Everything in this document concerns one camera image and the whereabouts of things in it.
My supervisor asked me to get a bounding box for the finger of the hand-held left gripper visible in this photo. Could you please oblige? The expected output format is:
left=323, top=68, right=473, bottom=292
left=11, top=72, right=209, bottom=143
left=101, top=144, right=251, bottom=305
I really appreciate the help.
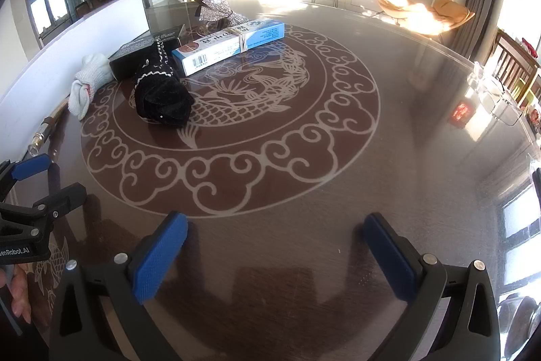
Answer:
left=0, top=153, right=54, bottom=202
left=0, top=182, right=88, bottom=227

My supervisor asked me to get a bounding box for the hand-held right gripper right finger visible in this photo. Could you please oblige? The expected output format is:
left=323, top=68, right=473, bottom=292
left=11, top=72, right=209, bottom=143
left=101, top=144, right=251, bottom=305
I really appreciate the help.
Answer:
left=363, top=212, right=501, bottom=361

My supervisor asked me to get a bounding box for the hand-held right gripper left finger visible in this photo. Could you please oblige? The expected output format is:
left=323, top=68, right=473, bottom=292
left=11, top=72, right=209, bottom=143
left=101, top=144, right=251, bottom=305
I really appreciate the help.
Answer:
left=48, top=211, right=189, bottom=361

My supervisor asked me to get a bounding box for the white board panel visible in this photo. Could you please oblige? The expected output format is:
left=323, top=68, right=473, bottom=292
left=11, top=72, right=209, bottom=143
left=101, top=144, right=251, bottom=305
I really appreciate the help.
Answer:
left=0, top=0, right=151, bottom=164

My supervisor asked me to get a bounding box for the black printed box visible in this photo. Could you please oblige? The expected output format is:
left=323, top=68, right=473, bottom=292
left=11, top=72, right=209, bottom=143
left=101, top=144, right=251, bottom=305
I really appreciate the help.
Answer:
left=109, top=24, right=187, bottom=82

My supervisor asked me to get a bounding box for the brown patterned glass desktop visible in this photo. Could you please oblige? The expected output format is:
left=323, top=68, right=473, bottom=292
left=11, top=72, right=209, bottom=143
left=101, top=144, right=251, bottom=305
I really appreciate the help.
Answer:
left=25, top=0, right=541, bottom=361

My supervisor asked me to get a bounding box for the person's left hand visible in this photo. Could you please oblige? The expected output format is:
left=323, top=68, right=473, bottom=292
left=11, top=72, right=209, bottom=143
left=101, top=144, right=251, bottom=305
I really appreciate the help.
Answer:
left=0, top=263, right=33, bottom=324

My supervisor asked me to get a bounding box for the gold tube with metal tip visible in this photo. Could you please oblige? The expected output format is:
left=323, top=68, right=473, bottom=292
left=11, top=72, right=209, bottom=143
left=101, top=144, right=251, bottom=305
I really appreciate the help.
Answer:
left=27, top=96, right=71, bottom=157

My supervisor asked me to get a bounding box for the white knitted glove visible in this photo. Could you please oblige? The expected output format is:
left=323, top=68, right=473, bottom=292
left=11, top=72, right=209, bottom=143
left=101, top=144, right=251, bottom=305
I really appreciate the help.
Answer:
left=68, top=53, right=117, bottom=121

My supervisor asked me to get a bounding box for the black velvet scrunchie zigzag trim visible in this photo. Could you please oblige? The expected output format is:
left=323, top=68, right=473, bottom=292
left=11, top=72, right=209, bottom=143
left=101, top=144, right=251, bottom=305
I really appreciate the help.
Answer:
left=133, top=40, right=195, bottom=129

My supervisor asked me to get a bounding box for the clear acrylic holder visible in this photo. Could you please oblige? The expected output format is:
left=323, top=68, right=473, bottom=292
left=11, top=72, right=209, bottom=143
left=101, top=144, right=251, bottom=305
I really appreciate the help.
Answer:
left=466, top=62, right=530, bottom=128

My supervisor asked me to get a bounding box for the gold hair claw clip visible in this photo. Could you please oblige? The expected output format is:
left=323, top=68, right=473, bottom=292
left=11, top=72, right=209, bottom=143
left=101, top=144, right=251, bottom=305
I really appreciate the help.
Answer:
left=181, top=25, right=212, bottom=42

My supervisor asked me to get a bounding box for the blue and white medicine box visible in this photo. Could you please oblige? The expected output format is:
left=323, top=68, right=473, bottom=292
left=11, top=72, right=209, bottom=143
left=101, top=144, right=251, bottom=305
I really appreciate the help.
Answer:
left=171, top=18, right=286, bottom=77

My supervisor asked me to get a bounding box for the dark wooden chair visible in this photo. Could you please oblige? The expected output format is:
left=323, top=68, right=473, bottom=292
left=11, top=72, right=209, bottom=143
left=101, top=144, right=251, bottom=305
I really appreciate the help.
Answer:
left=483, top=28, right=541, bottom=109

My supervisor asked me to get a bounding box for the silver rhinestone bow hair clip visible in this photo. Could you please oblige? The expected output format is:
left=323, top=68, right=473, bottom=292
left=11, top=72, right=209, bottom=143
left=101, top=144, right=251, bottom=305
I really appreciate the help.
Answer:
left=194, top=0, right=248, bottom=28

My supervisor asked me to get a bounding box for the orange lounge chair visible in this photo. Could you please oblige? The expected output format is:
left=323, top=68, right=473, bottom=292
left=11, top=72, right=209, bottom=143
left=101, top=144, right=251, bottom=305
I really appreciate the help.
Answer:
left=375, top=0, right=476, bottom=45

